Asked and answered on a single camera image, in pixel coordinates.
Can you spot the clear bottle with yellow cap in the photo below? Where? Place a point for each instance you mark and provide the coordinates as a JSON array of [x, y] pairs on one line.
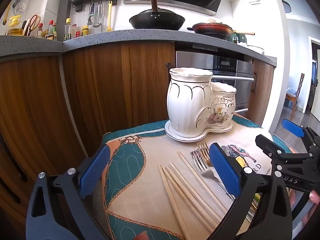
[[67, 31]]

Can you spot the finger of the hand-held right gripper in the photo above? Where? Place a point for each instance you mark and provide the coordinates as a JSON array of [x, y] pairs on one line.
[[292, 127], [272, 147]]

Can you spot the green label sauce bottle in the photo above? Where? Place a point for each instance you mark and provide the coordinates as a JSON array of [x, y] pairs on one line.
[[55, 32]]

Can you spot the printed quilted cloth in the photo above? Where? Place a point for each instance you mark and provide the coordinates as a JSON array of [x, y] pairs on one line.
[[150, 155]]

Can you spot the green kettle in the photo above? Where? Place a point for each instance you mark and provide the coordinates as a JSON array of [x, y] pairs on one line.
[[240, 37]]

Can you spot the silver utensil with yellow part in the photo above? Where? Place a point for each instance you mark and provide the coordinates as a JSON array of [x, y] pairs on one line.
[[240, 161]]

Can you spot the narrow wooden base cabinet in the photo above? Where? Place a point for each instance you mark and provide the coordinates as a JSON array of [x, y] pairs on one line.
[[263, 92]]

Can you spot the gold fork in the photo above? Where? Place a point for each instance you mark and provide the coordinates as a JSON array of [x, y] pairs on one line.
[[203, 150]]

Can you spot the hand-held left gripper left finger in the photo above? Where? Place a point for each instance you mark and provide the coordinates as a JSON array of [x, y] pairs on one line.
[[95, 170]]

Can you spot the glass bowl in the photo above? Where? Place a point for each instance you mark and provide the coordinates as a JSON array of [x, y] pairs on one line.
[[255, 49]]

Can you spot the large yellow oil bottle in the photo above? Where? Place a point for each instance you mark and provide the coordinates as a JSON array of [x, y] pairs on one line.
[[15, 28]]

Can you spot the metal tongs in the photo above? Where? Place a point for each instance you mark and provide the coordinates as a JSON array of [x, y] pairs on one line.
[[100, 15]]

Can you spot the grey speckled countertop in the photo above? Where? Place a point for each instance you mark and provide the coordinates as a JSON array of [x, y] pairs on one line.
[[100, 38]]

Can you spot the person's right hand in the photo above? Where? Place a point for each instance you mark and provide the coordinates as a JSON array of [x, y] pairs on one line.
[[315, 197]]

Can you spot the stainless steel oven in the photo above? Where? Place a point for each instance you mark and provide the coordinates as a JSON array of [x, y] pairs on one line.
[[225, 65]]

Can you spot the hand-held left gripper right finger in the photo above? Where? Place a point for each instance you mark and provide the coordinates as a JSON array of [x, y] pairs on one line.
[[223, 170]]

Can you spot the white ceramic utensil holder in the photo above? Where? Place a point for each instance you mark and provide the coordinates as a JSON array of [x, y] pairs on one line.
[[185, 100]]

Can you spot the yellow lid jar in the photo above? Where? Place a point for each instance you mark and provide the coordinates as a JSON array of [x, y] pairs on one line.
[[85, 31]]

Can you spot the wooden chair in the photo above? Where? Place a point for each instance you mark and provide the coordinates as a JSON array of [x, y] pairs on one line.
[[298, 92]]

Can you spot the dark sauce bottle red cap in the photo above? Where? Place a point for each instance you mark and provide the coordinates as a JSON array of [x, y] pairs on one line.
[[51, 31]]

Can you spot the small bottle with red cap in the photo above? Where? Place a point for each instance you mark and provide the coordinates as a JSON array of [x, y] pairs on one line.
[[74, 31]]

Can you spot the dark doorway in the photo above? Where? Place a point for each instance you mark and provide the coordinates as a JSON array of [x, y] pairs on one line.
[[313, 80]]

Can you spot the round ceiling lamp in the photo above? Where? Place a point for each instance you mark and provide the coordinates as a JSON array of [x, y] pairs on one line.
[[287, 6]]

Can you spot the white ceramic saucer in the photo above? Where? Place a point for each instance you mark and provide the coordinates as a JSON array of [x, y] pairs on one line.
[[175, 136]]

